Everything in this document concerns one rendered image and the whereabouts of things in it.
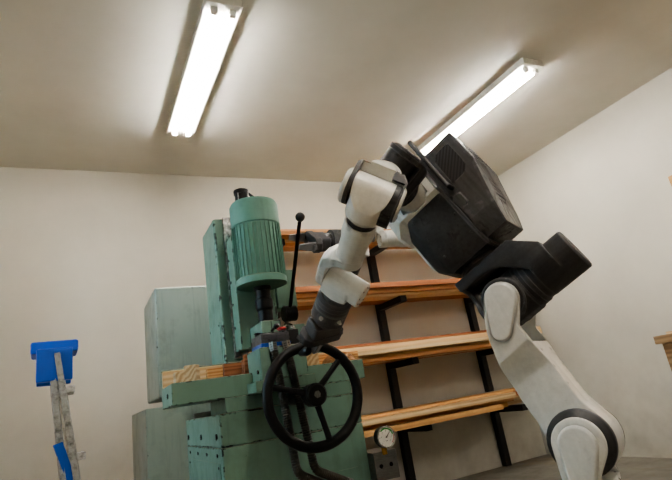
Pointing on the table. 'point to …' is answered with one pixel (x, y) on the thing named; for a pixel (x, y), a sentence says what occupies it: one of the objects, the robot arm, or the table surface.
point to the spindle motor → (257, 243)
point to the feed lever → (293, 278)
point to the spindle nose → (264, 303)
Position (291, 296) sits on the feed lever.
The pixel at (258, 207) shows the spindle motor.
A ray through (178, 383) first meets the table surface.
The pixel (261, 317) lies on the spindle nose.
